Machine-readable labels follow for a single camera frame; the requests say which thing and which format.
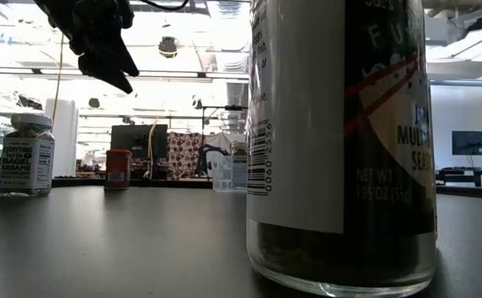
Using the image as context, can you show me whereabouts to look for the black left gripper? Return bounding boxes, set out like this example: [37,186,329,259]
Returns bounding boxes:
[33,0,141,94]

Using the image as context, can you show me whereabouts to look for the red spice tin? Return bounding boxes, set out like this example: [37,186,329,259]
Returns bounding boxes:
[104,148,133,191]

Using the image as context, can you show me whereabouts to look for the white-lid bagel seasoning jar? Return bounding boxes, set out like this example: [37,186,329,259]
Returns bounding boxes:
[229,140,249,192]
[0,113,56,198]

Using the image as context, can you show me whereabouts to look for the brown-lid furikake seasoning jar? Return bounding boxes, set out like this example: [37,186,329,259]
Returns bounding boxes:
[245,0,439,298]

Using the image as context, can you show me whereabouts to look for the long ceiling light bar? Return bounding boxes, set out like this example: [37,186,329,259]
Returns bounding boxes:
[0,68,250,82]

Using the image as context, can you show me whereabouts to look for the black computer monitor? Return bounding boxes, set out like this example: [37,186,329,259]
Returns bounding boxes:
[109,123,169,166]

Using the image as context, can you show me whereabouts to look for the white pillar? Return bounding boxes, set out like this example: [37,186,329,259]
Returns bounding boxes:
[44,97,80,179]

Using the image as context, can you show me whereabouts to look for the red patterned cloth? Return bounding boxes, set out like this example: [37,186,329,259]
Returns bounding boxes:
[166,131,204,180]

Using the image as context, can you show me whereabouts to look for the white cloth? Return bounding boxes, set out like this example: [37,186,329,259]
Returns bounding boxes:
[203,132,247,156]

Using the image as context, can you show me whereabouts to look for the clear plastic bin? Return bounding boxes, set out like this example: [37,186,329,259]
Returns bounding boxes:
[210,149,249,194]

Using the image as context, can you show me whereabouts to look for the black bench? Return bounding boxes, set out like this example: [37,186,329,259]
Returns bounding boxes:
[435,166,482,187]

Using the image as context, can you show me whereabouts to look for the black dome ceiling camera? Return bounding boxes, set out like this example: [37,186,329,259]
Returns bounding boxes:
[157,36,179,59]

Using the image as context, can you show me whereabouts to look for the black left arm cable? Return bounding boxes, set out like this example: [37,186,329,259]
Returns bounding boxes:
[139,0,190,12]

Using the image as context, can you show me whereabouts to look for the thin yellow hanging cable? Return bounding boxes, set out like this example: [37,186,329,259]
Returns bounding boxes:
[147,122,159,179]

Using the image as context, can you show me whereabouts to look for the silver ventilation duct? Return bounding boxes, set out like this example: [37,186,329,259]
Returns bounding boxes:
[224,80,250,125]

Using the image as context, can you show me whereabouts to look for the dark wall screen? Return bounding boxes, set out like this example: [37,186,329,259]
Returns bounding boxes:
[451,130,482,156]

